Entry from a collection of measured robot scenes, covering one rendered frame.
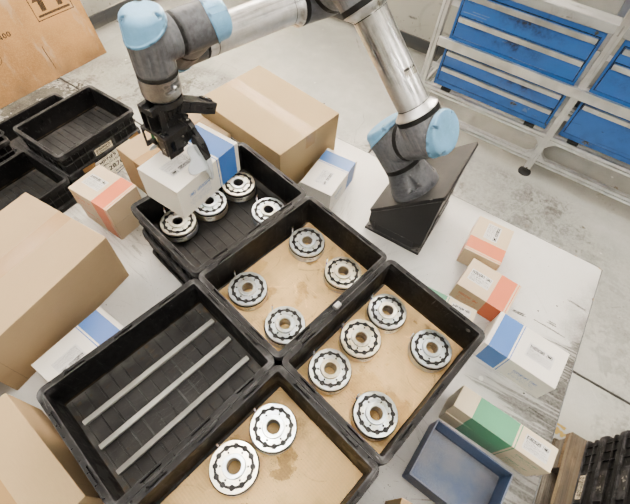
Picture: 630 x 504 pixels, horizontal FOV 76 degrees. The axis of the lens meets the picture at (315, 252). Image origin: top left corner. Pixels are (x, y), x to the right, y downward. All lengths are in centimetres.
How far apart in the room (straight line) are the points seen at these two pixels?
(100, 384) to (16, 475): 21
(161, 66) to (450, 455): 108
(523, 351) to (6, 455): 123
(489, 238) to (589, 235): 148
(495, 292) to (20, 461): 123
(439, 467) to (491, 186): 197
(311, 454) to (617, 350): 184
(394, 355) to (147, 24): 86
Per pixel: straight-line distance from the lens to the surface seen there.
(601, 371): 241
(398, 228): 135
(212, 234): 123
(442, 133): 110
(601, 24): 254
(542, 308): 147
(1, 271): 127
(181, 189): 93
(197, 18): 83
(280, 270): 114
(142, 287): 133
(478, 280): 133
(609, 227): 299
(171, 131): 89
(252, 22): 103
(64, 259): 121
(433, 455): 117
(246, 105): 153
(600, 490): 185
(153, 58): 80
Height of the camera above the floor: 181
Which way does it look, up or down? 56 degrees down
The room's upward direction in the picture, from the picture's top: 7 degrees clockwise
